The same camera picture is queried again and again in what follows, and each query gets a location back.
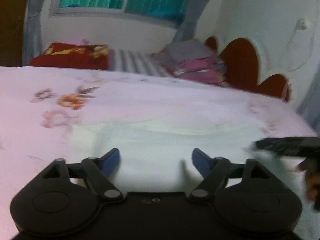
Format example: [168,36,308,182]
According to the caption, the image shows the stack of folded clothes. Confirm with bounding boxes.
[152,40,226,86]

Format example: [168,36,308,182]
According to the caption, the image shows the white knit sweater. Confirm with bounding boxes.
[68,122,304,198]

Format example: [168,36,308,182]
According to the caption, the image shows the red white headboard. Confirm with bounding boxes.
[205,36,291,102]

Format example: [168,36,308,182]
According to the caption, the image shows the white charger cable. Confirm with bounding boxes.
[282,24,317,72]

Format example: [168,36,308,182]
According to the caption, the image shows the brown wooden door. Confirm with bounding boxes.
[1,0,27,67]

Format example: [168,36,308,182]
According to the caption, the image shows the person right hand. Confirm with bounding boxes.
[298,159,319,203]

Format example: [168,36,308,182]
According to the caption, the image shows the striped pillow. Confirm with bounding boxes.
[108,49,172,77]

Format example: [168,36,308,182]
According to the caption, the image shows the left grey curtain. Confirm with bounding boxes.
[22,0,44,66]

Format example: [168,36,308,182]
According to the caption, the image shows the white wall charger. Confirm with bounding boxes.
[296,18,310,30]

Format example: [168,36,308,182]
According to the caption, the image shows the red yellow pillow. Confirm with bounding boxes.
[29,42,109,70]

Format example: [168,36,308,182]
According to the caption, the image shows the right grey curtain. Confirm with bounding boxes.
[172,0,210,42]

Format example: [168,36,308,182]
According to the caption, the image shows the grey curtain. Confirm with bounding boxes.
[172,0,210,42]
[22,0,44,66]

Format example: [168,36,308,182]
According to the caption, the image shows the pink floral bedsheet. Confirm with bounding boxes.
[1,67,319,239]

